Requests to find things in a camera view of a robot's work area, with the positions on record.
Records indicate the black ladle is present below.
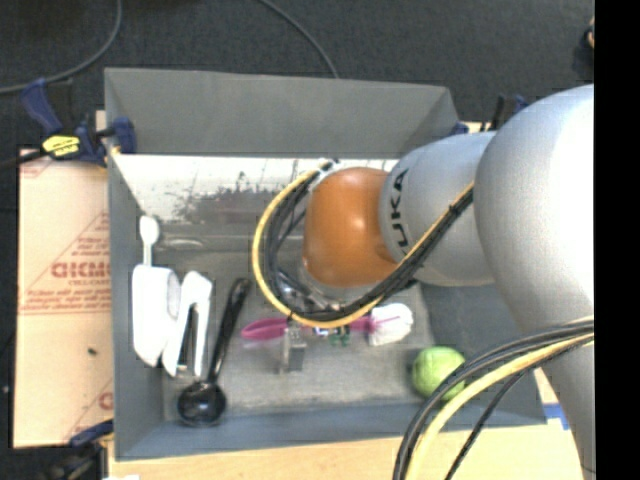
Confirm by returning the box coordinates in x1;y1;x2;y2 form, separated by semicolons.
175;277;253;428

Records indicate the green ball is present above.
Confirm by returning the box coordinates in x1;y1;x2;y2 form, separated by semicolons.
410;345;468;402

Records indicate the white plastic cup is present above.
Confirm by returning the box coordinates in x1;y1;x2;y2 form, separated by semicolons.
131;263;183;368

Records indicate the white plastic spoon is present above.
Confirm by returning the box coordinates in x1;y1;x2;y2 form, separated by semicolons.
138;214;162;270

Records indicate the grey metal bin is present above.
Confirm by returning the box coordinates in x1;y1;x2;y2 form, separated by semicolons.
103;66;549;462

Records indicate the brown cardboard board red print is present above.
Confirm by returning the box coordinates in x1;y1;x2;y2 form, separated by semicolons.
11;147;115;450

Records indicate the pink handled white brush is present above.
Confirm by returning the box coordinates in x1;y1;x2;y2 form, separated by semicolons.
240;302;416;348

